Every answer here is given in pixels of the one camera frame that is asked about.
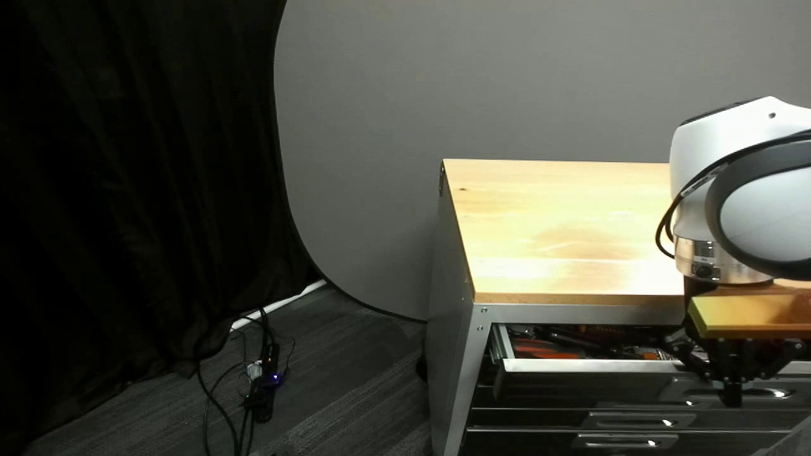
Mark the grey rounded partition panel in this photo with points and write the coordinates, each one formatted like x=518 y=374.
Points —
x=507 y=84

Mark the black power strip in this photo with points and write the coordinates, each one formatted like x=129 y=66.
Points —
x=268 y=380

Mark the grey metal tool drawer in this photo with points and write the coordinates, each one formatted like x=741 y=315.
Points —
x=592 y=367

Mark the black curtain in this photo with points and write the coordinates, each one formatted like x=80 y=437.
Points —
x=127 y=168

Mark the metal cabinet with wooden top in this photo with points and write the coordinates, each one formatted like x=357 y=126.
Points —
x=549 y=228

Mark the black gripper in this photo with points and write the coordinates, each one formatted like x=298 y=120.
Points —
x=743 y=355

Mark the tan wrist camera box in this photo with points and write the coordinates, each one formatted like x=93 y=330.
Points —
x=752 y=315

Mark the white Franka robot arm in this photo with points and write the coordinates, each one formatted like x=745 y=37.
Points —
x=760 y=204

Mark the dark grey closed drawer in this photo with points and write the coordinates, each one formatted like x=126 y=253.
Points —
x=523 y=435
x=592 y=392

